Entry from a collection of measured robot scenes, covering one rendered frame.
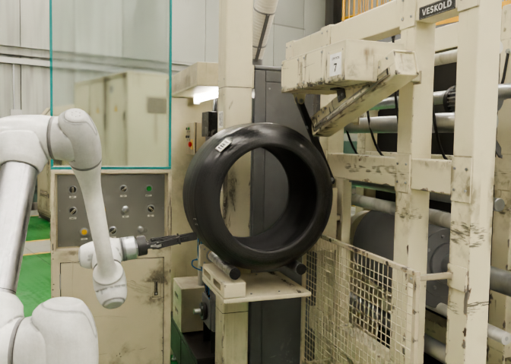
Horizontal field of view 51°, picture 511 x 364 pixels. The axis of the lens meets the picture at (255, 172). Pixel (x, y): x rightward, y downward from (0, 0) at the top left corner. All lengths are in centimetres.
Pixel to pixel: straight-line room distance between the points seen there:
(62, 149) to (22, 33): 951
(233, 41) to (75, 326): 149
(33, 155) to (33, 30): 958
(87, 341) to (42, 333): 10
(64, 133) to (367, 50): 107
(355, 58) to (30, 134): 111
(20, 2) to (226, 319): 937
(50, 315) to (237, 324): 131
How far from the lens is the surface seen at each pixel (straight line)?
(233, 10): 248
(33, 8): 1129
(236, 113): 242
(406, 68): 196
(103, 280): 194
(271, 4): 292
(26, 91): 1104
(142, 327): 274
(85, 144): 167
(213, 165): 202
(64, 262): 263
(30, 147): 167
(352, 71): 196
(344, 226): 261
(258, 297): 216
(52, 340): 141
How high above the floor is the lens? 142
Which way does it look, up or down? 4 degrees down
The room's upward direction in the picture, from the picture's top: 1 degrees clockwise
